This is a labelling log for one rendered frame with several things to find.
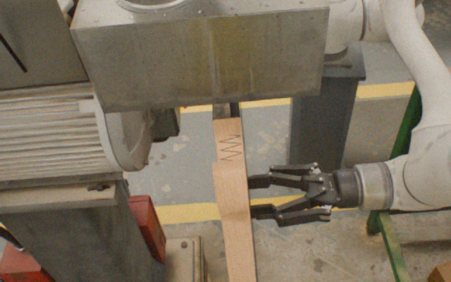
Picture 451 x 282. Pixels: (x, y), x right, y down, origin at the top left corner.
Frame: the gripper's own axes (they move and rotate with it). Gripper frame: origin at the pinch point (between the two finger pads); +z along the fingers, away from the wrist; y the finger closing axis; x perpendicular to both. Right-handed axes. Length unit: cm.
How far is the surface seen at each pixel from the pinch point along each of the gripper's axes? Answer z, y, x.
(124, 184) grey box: 37, 36, -29
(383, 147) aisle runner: -73, 109, -92
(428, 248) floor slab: -77, 54, -102
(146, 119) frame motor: 17.2, 4.8, 17.3
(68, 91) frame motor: 27.9, 2.0, 26.4
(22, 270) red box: 59, 8, -29
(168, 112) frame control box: 18.5, 32.1, -1.4
